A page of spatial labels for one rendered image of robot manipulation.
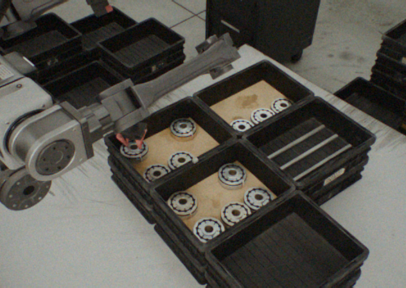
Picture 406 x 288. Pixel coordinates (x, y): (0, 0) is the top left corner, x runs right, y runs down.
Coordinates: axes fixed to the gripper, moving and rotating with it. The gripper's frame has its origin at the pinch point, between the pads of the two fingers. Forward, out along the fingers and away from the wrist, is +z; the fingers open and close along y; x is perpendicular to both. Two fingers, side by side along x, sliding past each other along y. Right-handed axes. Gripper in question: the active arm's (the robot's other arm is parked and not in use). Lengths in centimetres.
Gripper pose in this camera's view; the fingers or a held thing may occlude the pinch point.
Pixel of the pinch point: (133, 145)
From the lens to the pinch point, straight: 195.4
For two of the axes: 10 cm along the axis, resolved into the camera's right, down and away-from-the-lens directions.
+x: -2.6, 6.6, -7.0
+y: -9.6, -1.6, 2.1
